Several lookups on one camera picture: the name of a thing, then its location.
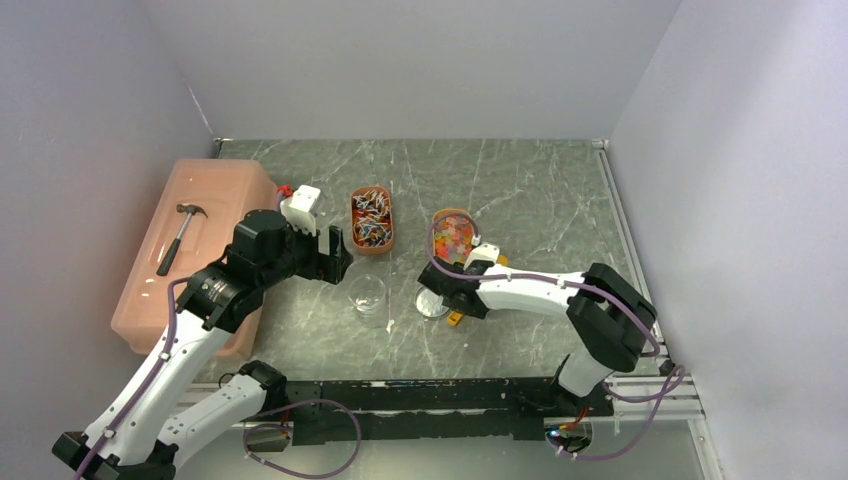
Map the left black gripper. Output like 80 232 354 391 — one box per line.
258 214 352 290

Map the clear plastic jar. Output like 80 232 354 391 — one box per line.
348 274 387 316

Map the orange plastic scoop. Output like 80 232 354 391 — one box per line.
446 255 509 327

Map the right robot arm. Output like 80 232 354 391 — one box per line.
418 259 661 415

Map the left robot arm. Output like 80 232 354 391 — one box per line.
52 209 353 479

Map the tray of wrapped candies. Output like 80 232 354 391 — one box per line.
350 185 395 255

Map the tray of gummy candies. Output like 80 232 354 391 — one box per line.
432 208 474 264

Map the pink plastic storage box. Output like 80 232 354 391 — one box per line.
111 159 277 355

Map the black hammer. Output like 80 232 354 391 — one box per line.
156 204 208 277

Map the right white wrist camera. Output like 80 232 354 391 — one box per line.
463 235 501 271

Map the black base frame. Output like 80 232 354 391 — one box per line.
238 360 614 446

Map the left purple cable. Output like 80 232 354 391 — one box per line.
242 400 362 480

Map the aluminium table rail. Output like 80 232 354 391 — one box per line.
592 139 725 479

